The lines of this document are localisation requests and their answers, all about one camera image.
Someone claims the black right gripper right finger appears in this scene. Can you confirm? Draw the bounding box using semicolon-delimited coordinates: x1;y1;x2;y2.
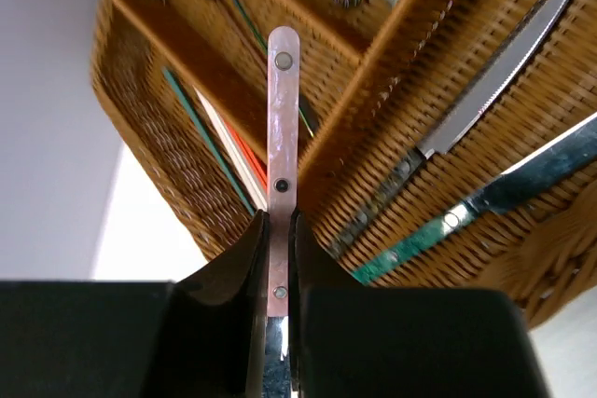
289;213;549;397

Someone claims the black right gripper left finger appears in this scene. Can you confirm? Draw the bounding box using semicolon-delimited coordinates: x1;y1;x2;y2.
1;212;269;397

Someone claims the orange chopstick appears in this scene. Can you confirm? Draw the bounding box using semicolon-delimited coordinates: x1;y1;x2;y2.
225;123;267;188

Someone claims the white chopstick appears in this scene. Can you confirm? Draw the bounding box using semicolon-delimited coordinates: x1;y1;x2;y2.
195;89;267;210

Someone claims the pink handled table knife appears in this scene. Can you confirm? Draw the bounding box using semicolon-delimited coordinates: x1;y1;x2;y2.
262;26;300;397

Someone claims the teal chopstick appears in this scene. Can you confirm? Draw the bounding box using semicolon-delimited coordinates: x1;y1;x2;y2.
161;66;256;216

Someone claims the serrated knife teal handle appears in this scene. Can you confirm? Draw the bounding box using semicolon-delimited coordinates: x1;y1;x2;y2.
352;115;596;284

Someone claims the patterned handle table knife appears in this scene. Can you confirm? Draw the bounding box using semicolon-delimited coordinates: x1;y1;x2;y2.
326;0;571;259

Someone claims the woven wicker cutlery tray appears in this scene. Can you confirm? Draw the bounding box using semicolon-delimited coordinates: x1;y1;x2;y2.
92;0;596;326

